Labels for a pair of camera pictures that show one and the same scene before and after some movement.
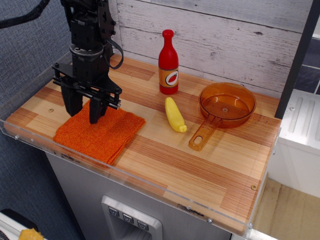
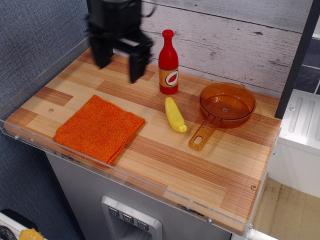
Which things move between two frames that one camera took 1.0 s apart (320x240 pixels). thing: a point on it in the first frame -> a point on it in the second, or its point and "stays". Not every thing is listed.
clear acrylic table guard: x=202 y=147 stays
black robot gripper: x=89 y=72 -> x=109 y=20
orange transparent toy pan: x=224 y=105 stays
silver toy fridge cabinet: x=105 y=208 stays
